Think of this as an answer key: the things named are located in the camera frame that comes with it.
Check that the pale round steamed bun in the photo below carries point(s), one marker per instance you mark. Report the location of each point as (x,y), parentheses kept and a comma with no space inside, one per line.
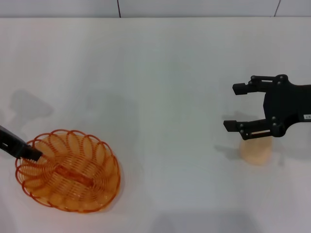
(255,154)

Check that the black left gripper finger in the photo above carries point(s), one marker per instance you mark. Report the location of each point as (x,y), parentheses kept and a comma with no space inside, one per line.
(17,148)

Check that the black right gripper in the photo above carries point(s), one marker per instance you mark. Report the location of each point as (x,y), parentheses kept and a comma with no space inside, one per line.
(284,104)

